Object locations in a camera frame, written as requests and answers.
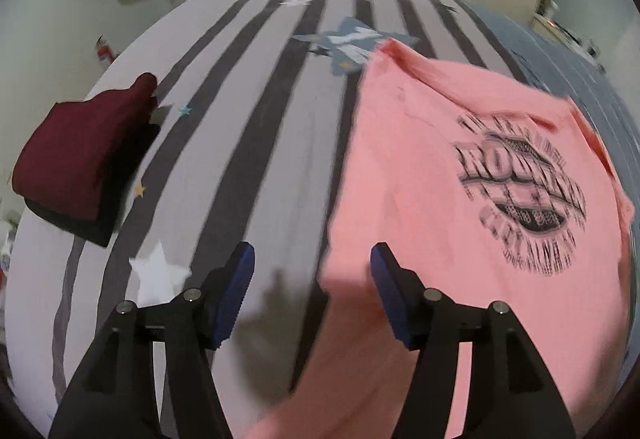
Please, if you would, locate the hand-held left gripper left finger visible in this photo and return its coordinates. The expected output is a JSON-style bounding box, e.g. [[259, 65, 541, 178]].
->
[[48, 241, 256, 439]]

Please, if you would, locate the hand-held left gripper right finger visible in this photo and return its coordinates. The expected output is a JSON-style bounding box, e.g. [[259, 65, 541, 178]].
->
[[370, 243, 593, 439]]

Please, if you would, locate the pink printed t-shirt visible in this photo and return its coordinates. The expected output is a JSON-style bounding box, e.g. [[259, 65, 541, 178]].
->
[[235, 39, 637, 439]]

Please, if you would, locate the striped bed sheet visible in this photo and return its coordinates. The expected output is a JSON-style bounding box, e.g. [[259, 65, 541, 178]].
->
[[2, 0, 640, 439]]

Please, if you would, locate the black folded garment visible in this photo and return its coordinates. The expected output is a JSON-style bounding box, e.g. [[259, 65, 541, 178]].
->
[[25, 119, 161, 248]]

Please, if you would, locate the maroon folded garment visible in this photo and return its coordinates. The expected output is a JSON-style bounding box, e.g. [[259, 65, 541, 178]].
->
[[11, 73, 161, 226]]

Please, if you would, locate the cluttered desk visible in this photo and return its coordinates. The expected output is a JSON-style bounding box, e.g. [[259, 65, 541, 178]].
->
[[532, 0, 608, 64]]

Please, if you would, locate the red wall fixture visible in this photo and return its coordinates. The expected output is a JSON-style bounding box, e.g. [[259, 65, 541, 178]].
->
[[95, 36, 118, 67]]

